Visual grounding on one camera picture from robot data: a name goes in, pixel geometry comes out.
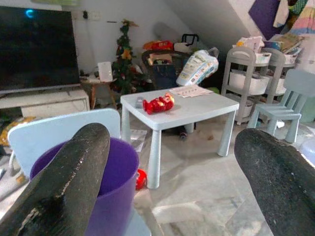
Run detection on purple plastic rubbish bin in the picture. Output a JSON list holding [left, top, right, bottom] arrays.
[[30, 137, 140, 236]]

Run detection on pastel striped cloth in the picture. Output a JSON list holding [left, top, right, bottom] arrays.
[[291, 4, 315, 35]]

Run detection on stack of books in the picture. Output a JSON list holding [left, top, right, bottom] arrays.
[[264, 33, 306, 54]]

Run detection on red ball toy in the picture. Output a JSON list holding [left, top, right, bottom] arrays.
[[135, 169, 148, 191]]

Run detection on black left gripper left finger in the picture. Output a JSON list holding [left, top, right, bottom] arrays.
[[0, 122, 111, 236]]

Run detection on white storage basket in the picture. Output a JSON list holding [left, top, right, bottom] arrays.
[[228, 69, 270, 95]]

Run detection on yellow printed bag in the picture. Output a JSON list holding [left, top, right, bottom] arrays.
[[0, 116, 36, 146]]

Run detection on small christmas tree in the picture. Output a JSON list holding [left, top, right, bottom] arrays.
[[112, 19, 146, 94]]

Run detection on grey plastic trolley cart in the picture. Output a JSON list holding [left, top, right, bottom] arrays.
[[220, 46, 272, 126], [262, 48, 296, 104]]

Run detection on small wooden side table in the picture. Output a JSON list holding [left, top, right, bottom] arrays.
[[80, 78, 118, 110]]

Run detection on purple foam mat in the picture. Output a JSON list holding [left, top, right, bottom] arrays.
[[248, 0, 284, 40]]

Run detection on white diaper pack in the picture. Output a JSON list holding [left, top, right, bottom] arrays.
[[176, 50, 220, 87]]

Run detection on white paper sheets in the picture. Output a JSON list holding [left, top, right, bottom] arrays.
[[169, 86, 214, 98]]

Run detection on white bag black handles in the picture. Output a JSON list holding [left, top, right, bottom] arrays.
[[173, 33, 200, 54]]

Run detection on red toy car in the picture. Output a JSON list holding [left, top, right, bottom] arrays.
[[143, 40, 174, 51]]

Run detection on white television cabinet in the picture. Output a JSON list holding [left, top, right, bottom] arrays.
[[0, 89, 91, 119]]

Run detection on white printed box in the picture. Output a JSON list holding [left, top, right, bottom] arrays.
[[235, 36, 265, 54]]

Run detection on red plush toy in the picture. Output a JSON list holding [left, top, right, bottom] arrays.
[[142, 92, 176, 115]]

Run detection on black flat screen television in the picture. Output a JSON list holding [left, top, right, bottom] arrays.
[[0, 6, 81, 93]]

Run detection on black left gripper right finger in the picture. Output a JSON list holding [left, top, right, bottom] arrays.
[[234, 128, 315, 236]]

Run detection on black wheeled toy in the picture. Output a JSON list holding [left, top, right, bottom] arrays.
[[161, 124, 197, 141]]

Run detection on white box device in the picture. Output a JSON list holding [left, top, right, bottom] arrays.
[[97, 61, 114, 82]]

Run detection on light blue child table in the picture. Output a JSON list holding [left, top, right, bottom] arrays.
[[120, 86, 240, 189]]

